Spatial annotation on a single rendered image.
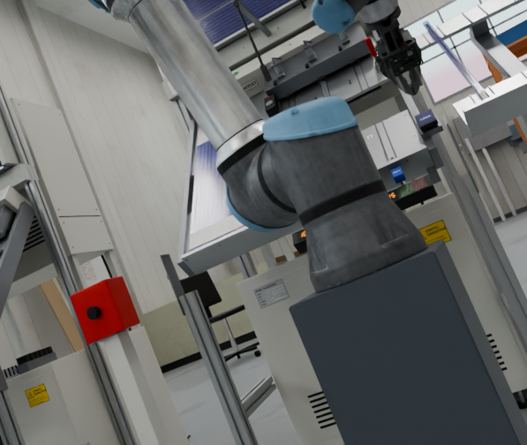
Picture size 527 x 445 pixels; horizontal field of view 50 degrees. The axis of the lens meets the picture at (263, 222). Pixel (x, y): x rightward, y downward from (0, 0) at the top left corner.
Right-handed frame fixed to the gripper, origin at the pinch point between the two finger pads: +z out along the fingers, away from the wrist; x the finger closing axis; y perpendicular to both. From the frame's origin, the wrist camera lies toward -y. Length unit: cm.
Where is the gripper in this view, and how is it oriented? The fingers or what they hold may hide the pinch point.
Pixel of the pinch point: (411, 87)
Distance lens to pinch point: 132.2
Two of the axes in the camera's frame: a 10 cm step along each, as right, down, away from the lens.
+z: 4.9, 6.4, 5.9
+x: 8.7, -4.1, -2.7
